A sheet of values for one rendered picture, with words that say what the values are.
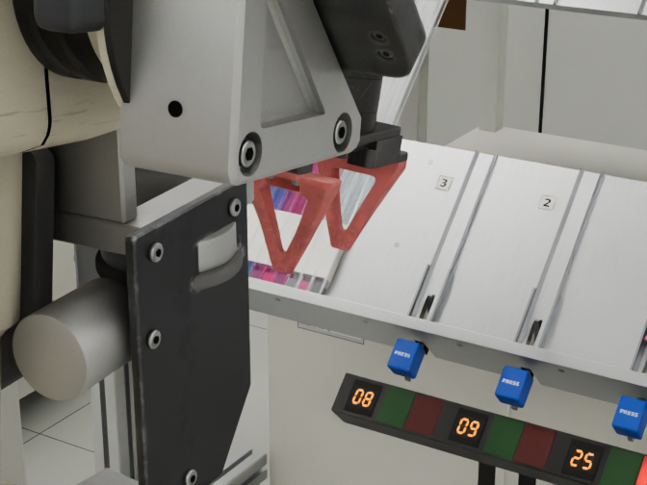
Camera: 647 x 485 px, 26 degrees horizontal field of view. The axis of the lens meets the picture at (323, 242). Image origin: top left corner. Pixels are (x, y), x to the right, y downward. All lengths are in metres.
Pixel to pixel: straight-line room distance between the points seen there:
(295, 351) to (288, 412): 0.09
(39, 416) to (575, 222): 1.59
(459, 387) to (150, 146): 1.23
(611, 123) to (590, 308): 2.07
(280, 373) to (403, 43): 1.35
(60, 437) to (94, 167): 1.99
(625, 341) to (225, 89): 0.83
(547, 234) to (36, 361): 0.75
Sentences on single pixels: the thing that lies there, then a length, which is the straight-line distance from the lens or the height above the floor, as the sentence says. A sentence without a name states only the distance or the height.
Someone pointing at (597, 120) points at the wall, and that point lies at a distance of 3.35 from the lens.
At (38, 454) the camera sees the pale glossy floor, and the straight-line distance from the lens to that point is 2.60.
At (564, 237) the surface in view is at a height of 0.80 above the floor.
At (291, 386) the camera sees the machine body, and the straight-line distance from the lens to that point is 1.84.
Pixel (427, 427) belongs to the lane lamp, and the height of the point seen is 0.65.
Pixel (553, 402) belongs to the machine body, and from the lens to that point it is 1.66.
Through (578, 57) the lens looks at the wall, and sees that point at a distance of 3.33.
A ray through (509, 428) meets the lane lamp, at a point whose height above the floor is 0.66.
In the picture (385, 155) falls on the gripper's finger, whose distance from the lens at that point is 0.99.
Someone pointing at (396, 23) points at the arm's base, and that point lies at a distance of 0.52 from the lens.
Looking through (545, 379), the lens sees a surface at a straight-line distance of 1.31.
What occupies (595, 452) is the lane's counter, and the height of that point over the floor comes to 0.66.
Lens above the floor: 1.28
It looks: 21 degrees down
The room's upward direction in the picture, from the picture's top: straight up
